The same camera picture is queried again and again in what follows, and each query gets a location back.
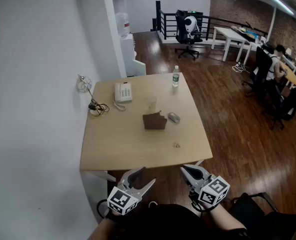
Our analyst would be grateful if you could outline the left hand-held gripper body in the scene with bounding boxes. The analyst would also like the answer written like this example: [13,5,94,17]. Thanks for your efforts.
[107,178,141,216]

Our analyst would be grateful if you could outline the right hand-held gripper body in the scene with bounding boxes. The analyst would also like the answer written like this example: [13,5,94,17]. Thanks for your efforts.
[187,174,230,209]

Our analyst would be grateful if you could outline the clear drinking glass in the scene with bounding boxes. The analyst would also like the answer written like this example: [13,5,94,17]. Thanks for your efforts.
[147,95,158,112]

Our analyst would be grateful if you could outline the person's right forearm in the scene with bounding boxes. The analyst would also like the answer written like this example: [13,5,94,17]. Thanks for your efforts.
[202,201,248,238]

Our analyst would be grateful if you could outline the person's left forearm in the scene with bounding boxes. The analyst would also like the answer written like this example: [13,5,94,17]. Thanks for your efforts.
[87,212,118,240]

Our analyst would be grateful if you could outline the person's black clothing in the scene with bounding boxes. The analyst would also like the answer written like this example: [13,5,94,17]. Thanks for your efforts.
[110,203,251,240]

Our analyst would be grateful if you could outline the grey computer mouse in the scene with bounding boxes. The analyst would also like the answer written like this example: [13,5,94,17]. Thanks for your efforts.
[167,111,181,124]

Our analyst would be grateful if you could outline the brown leather wallet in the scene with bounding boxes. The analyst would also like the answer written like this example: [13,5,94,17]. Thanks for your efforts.
[142,110,168,131]

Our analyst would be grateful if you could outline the white desk telephone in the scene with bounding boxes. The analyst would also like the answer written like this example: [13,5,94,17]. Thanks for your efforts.
[114,82,133,104]

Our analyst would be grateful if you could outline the clear plastic water bottle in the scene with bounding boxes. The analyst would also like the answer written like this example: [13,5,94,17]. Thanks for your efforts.
[172,65,180,88]

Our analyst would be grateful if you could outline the white water dispenser cabinet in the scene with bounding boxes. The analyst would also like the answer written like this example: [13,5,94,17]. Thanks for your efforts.
[119,33,147,78]

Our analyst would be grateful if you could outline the black mesh office chair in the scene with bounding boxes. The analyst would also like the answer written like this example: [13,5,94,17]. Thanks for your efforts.
[241,46,285,131]

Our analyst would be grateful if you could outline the round wooden table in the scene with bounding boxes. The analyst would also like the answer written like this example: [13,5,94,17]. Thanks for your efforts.
[279,61,296,86]

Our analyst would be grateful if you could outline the small white table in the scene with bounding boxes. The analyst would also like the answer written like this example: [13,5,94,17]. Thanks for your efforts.
[243,40,266,66]

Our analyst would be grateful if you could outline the long white table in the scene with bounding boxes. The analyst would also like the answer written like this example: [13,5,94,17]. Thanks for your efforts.
[211,26,251,63]

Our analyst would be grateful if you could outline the white panda robot figure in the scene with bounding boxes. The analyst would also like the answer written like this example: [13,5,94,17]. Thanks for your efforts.
[184,15,201,39]

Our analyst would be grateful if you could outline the black metal railing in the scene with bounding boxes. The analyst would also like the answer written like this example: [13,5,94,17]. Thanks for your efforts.
[155,0,268,41]

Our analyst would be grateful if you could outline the clear water jug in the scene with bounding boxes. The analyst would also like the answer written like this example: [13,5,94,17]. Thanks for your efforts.
[115,12,131,38]

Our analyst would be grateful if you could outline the ceiling tube light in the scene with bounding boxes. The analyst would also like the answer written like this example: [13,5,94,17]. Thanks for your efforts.
[267,0,295,16]

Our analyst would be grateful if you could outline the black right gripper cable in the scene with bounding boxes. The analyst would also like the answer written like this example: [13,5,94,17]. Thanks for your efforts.
[188,193,211,212]

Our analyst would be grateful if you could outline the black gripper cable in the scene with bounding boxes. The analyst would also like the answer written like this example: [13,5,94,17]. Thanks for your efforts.
[96,198,110,219]
[188,193,211,212]

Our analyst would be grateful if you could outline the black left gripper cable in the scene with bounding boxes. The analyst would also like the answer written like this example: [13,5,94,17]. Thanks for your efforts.
[96,198,110,219]

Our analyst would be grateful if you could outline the black metal frame chair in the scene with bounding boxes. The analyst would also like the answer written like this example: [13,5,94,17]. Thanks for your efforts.
[228,192,296,240]

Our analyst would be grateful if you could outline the white coiled phone cord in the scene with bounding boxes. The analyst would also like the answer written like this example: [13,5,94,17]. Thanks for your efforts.
[113,101,127,112]

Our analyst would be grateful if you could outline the tangled black lamp cable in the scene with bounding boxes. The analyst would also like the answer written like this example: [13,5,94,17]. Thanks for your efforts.
[88,102,110,116]

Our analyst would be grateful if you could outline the wire globe desk lamp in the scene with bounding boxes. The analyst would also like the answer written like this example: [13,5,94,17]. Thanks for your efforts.
[77,74,102,117]

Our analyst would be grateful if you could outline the white cables on floor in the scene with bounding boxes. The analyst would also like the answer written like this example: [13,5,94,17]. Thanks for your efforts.
[232,61,250,74]

